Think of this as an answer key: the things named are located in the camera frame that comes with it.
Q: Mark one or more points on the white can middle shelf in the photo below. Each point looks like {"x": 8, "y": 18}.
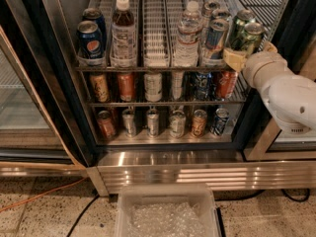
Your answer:
{"x": 153, "y": 86}

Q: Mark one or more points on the dark blue can middle shelf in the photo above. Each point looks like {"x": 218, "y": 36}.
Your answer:
{"x": 201, "y": 83}

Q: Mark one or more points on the silver can middle shelf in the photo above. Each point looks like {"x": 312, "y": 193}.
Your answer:
{"x": 177, "y": 84}

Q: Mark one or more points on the blue can bottom shelf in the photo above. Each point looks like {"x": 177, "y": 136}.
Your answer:
{"x": 219, "y": 122}

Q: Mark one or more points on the rear Pepsi can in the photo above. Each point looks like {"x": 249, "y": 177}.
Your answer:
{"x": 96, "y": 15}

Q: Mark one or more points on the orange can bottom shelf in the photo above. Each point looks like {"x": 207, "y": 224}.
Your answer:
{"x": 106, "y": 124}

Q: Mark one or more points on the brown tea bottle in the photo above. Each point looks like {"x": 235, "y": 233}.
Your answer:
{"x": 123, "y": 31}

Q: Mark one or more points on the white can bottom shelf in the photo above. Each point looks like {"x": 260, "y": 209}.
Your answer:
{"x": 177, "y": 124}

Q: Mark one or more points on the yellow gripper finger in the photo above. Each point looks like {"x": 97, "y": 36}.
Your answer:
{"x": 234, "y": 59}
{"x": 269, "y": 47}

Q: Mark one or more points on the front blue energy can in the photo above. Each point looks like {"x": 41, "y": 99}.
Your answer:
{"x": 215, "y": 40}

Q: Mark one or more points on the orange can shelf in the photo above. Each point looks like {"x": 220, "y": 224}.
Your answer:
{"x": 126, "y": 86}
{"x": 106, "y": 124}

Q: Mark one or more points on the middle blue energy can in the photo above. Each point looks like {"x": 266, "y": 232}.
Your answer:
{"x": 220, "y": 14}

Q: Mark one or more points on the gold can middle shelf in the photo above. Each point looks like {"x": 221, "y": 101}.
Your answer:
{"x": 100, "y": 86}

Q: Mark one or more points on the clear plastic bin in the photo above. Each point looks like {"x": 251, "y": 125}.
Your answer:
{"x": 165, "y": 210}

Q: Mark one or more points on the gold can bottom shelf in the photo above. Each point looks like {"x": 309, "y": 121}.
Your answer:
{"x": 198, "y": 123}

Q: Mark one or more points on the open glass fridge door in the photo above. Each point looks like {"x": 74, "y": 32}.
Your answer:
{"x": 30, "y": 144}

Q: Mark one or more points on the clear water bottle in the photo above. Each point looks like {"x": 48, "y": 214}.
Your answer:
{"x": 188, "y": 36}

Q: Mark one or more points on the silver can bottom centre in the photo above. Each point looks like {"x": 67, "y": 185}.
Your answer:
{"x": 152, "y": 122}

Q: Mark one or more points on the white can shelf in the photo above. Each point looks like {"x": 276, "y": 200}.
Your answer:
{"x": 153, "y": 86}
{"x": 177, "y": 124}

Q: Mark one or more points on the blue energy can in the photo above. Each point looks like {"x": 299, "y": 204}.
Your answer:
{"x": 215, "y": 40}
{"x": 220, "y": 14}

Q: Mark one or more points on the green can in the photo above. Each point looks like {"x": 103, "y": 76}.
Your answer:
{"x": 242, "y": 18}
{"x": 251, "y": 37}

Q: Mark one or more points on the orange can middle shelf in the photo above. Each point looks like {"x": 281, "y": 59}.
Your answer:
{"x": 126, "y": 86}

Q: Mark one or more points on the gold can shelf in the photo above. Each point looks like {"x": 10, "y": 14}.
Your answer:
{"x": 198, "y": 123}
{"x": 100, "y": 86}

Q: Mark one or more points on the pepsi can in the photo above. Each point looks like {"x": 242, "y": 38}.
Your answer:
{"x": 96, "y": 15}
{"x": 90, "y": 40}

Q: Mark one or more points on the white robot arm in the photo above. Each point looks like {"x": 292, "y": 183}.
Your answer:
{"x": 289, "y": 98}

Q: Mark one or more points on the front Pepsi can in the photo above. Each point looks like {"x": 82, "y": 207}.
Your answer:
{"x": 90, "y": 40}

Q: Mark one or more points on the red can middle shelf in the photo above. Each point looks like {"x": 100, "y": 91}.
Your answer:
{"x": 225, "y": 82}

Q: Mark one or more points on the stainless steel fridge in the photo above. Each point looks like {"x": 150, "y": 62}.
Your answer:
{"x": 253, "y": 153}

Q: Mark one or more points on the silver can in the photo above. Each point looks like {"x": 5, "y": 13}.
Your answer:
{"x": 152, "y": 122}
{"x": 129, "y": 122}
{"x": 208, "y": 7}

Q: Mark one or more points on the silver can bottom left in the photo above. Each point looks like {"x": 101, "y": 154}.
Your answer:
{"x": 129, "y": 122}

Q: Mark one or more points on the rear silver can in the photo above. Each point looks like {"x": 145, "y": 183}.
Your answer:
{"x": 208, "y": 7}

